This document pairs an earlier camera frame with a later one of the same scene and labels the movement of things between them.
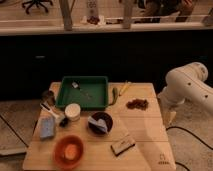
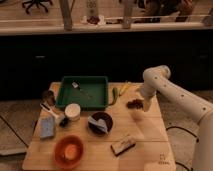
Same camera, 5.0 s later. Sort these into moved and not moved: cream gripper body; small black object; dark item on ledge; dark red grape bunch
Moved: cream gripper body
Not moved: small black object; dark red grape bunch; dark item on ledge
